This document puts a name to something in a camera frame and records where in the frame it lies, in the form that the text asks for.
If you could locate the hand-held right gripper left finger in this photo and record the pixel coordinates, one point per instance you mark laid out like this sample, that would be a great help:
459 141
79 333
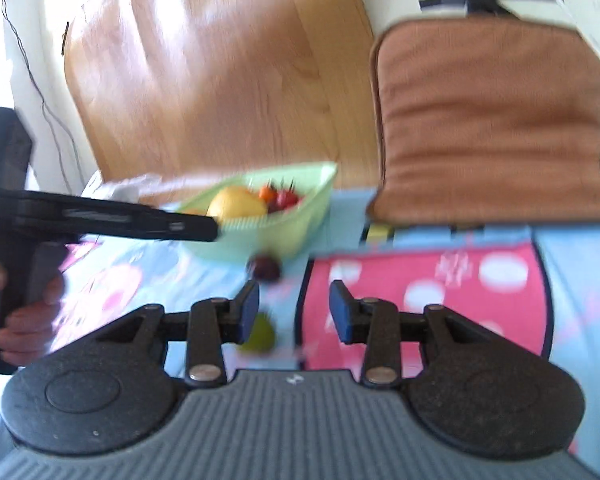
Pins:
250 310

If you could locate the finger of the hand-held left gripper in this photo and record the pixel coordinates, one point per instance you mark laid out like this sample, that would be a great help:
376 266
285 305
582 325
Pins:
130 220

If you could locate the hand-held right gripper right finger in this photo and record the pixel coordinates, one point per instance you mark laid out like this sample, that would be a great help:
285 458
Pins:
341 312

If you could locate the green tomato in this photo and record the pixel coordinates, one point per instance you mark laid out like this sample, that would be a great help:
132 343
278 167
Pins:
260 335

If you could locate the dark purple plum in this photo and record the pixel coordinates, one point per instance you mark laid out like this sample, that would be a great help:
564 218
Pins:
266 267

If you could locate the pale green woven basket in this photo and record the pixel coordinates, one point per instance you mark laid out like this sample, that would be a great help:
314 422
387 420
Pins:
290 232

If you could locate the red tomato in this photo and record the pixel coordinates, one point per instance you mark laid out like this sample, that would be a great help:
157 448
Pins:
286 199

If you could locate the orange tomato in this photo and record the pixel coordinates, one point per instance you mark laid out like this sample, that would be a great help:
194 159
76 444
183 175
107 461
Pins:
266 193

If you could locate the person's left hand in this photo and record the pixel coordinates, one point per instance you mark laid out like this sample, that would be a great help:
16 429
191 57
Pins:
30 330

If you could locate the clear plastic bag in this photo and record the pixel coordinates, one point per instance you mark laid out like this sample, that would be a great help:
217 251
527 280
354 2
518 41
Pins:
125 187

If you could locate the large yellow lemon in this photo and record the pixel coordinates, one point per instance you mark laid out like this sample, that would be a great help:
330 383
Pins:
235 205

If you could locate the wood pattern sheet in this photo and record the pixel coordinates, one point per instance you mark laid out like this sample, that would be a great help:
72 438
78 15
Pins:
205 75

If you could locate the printed blanket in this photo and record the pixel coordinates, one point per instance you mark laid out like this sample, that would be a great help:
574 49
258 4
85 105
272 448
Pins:
570 285

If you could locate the brown seat cushion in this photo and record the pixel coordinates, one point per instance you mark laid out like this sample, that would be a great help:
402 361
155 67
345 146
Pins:
490 125

